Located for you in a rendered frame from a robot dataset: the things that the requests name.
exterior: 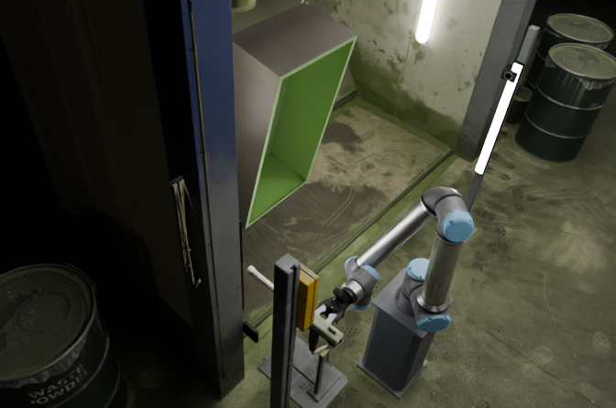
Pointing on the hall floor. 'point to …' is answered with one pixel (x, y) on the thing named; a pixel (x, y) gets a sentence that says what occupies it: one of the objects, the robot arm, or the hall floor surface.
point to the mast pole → (525, 65)
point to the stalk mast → (283, 328)
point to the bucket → (519, 104)
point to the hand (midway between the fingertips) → (316, 323)
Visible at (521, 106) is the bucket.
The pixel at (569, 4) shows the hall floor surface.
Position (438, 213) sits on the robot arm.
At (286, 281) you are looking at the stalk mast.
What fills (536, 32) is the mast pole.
